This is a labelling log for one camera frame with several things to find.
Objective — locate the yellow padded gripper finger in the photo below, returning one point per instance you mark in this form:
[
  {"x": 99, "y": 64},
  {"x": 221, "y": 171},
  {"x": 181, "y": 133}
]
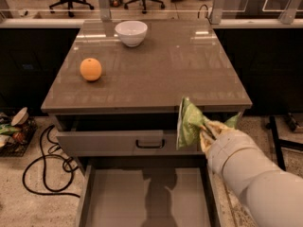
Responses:
[
  {"x": 207, "y": 138},
  {"x": 214, "y": 129}
]

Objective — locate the green jalapeno chip bag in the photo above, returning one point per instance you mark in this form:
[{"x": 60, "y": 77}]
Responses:
[{"x": 191, "y": 121}]

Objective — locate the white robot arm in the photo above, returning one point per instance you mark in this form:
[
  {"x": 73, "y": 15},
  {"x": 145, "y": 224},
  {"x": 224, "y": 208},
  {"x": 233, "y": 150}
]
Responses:
[{"x": 273, "y": 197}]

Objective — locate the grey drawer cabinet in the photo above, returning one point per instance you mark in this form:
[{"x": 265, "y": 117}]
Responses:
[{"x": 141, "y": 88}]

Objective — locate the open middle drawer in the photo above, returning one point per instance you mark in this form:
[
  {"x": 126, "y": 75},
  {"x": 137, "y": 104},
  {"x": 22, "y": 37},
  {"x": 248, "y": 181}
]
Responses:
[{"x": 147, "y": 197}]

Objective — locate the green bag in basket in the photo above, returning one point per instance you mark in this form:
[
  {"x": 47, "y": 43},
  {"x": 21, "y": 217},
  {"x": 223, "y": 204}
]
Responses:
[{"x": 7, "y": 129}]

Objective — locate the black stand leg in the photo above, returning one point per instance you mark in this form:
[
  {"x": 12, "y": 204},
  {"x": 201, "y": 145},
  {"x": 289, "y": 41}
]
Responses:
[{"x": 279, "y": 143}]

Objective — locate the white ceramic bowl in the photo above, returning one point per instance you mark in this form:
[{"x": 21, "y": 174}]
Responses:
[{"x": 131, "y": 33}]

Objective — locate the orange fruit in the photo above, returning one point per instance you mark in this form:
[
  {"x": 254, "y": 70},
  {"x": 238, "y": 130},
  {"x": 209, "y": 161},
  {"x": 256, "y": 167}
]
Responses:
[{"x": 90, "y": 69}]

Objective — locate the white bowl in basket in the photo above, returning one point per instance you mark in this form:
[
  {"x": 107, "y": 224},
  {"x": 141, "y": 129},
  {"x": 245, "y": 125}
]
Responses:
[{"x": 20, "y": 118}]

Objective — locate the top drawer with handle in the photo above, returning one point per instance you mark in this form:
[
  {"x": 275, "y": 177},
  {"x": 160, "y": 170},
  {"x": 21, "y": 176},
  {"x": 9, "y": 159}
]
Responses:
[{"x": 123, "y": 143}]

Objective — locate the grey metal post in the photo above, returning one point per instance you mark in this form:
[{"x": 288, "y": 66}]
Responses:
[
  {"x": 217, "y": 12},
  {"x": 104, "y": 8},
  {"x": 288, "y": 14}
]

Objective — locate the grey metal post far right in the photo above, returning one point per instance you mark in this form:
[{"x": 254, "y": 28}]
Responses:
[{"x": 288, "y": 14}]

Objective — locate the grey metal post left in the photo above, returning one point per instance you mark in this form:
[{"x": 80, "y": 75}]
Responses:
[{"x": 104, "y": 8}]

